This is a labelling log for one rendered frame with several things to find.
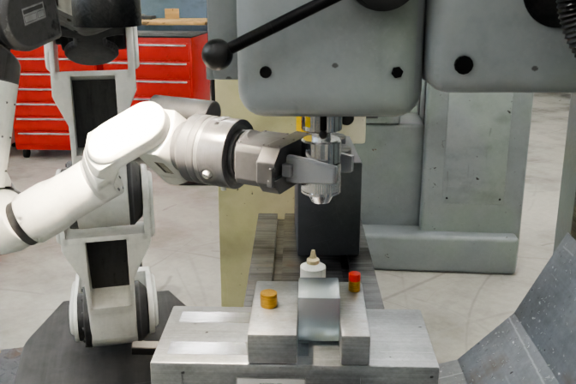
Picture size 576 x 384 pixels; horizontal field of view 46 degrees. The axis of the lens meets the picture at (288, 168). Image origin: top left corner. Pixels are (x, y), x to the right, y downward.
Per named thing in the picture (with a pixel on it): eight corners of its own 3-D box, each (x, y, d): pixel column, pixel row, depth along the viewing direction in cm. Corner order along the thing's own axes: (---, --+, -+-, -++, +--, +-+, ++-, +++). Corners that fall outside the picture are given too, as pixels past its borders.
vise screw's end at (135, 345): (131, 357, 90) (130, 344, 90) (135, 351, 92) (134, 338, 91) (162, 357, 90) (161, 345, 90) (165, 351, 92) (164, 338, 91)
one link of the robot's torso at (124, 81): (65, 220, 150) (46, 2, 141) (147, 214, 154) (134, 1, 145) (59, 240, 135) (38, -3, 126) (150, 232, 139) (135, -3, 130)
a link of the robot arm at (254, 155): (273, 135, 75) (183, 124, 80) (273, 218, 78) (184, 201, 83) (318, 116, 86) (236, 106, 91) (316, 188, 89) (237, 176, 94)
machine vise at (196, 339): (152, 412, 85) (147, 333, 82) (175, 348, 99) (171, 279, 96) (436, 417, 84) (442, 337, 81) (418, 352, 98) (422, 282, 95)
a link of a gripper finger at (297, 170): (336, 188, 78) (287, 180, 81) (337, 160, 77) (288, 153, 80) (331, 191, 77) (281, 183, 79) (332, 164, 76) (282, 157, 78)
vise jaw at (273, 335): (247, 363, 82) (246, 333, 81) (256, 306, 97) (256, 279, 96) (297, 364, 82) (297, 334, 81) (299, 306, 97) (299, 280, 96)
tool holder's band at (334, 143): (322, 153, 77) (323, 145, 77) (292, 147, 80) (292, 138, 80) (349, 147, 80) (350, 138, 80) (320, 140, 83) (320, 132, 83)
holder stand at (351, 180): (297, 256, 132) (297, 155, 126) (293, 217, 153) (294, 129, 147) (359, 255, 132) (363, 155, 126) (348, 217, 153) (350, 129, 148)
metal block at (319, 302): (297, 340, 86) (297, 297, 85) (298, 318, 92) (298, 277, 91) (339, 341, 86) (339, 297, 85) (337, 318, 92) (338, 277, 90)
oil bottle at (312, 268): (299, 320, 107) (300, 255, 104) (299, 308, 111) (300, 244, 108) (325, 320, 107) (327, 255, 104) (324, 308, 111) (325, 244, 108)
